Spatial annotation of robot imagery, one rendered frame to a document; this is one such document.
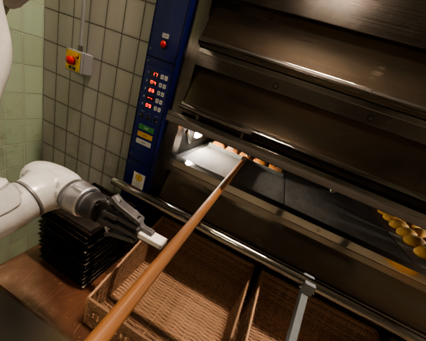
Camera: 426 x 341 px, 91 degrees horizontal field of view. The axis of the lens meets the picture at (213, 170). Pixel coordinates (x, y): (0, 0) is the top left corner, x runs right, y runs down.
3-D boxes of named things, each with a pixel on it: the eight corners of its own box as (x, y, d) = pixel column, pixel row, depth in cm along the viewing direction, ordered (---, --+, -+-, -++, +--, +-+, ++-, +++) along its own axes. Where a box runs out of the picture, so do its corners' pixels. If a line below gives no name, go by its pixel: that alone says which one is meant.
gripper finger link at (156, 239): (144, 228, 55) (145, 226, 54) (167, 241, 53) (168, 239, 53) (136, 235, 52) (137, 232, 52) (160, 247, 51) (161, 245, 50)
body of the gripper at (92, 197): (102, 185, 58) (129, 199, 57) (99, 209, 62) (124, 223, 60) (78, 195, 52) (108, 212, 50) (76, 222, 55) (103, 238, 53)
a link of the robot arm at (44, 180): (90, 198, 65) (46, 225, 54) (53, 178, 68) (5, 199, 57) (88, 170, 59) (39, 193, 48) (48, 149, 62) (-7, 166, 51)
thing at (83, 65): (77, 70, 112) (78, 50, 108) (92, 76, 110) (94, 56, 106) (63, 67, 105) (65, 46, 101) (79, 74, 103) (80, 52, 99)
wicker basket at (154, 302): (152, 249, 127) (163, 213, 117) (237, 299, 115) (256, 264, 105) (79, 323, 83) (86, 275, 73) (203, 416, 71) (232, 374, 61)
